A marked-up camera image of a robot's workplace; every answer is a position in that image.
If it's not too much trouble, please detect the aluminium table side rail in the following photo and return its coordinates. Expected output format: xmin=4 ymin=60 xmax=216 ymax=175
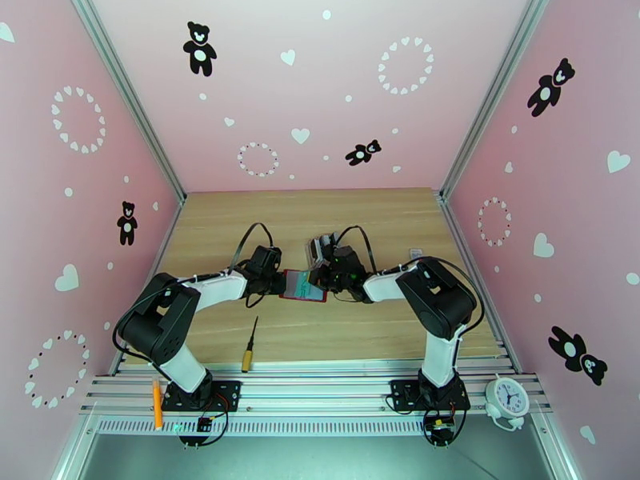
xmin=438 ymin=193 xmax=523 ymax=374
xmin=107 ymin=195 xmax=187 ymax=377

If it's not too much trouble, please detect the small circuit board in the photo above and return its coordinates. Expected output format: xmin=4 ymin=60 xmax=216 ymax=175
xmin=423 ymin=412 xmax=458 ymax=449
xmin=177 ymin=414 xmax=215 ymax=450

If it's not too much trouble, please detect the white alarm clock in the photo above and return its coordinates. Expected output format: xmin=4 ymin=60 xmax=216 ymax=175
xmin=483 ymin=372 xmax=531 ymax=433

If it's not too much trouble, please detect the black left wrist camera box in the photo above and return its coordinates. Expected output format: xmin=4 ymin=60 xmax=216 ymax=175
xmin=249 ymin=246 xmax=282 ymax=278

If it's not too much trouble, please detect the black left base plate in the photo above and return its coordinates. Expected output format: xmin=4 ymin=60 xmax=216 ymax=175
xmin=161 ymin=379 xmax=242 ymax=413

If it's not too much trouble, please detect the orange pen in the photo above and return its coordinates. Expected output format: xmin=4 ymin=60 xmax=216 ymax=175
xmin=151 ymin=377 xmax=166 ymax=431

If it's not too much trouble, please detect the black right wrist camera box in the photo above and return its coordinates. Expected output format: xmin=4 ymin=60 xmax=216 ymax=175
xmin=327 ymin=245 xmax=363 ymax=270

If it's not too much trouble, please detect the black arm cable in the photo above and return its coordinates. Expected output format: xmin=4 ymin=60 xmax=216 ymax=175
xmin=112 ymin=222 xmax=276 ymax=369
xmin=337 ymin=225 xmax=485 ymax=374

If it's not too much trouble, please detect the left small circuit board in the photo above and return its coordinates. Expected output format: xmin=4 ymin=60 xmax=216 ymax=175
xmin=177 ymin=414 xmax=215 ymax=450

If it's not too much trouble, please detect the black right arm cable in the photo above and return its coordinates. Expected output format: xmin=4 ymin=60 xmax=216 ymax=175
xmin=337 ymin=225 xmax=485 ymax=374

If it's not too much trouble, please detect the right small circuit board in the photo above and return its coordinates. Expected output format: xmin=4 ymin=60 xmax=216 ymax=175
xmin=423 ymin=412 xmax=458 ymax=449

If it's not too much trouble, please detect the aluminium frame post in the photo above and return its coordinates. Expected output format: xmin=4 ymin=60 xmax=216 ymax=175
xmin=437 ymin=0 xmax=550 ymax=201
xmin=67 ymin=0 xmax=187 ymax=204

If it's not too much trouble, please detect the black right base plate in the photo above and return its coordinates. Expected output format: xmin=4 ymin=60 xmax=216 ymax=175
xmin=389 ymin=378 xmax=472 ymax=413

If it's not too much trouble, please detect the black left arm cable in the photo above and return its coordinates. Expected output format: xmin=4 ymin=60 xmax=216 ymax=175
xmin=112 ymin=222 xmax=276 ymax=369

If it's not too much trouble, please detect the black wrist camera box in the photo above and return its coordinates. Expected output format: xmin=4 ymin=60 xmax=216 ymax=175
xmin=327 ymin=245 xmax=363 ymax=270
xmin=249 ymin=246 xmax=282 ymax=278

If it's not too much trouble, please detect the aluminium rail platform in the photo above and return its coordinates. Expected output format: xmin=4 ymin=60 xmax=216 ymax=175
xmin=78 ymin=357 xmax=554 ymax=438

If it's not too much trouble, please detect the red card holder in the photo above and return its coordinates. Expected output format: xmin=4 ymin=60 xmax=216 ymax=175
xmin=278 ymin=268 xmax=330 ymax=304

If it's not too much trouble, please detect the teal plastic card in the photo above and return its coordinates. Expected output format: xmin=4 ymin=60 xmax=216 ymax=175
xmin=286 ymin=270 xmax=321 ymax=300

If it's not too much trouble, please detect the clear acrylic card stand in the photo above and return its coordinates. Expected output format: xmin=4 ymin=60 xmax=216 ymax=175
xmin=305 ymin=234 xmax=335 ymax=270

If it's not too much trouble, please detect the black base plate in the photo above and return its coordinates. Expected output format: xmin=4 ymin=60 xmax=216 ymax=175
xmin=389 ymin=378 xmax=472 ymax=413
xmin=161 ymin=379 xmax=242 ymax=413

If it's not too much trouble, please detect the yellow handle screwdriver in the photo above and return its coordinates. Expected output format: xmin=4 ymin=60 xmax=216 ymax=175
xmin=241 ymin=315 xmax=260 ymax=374

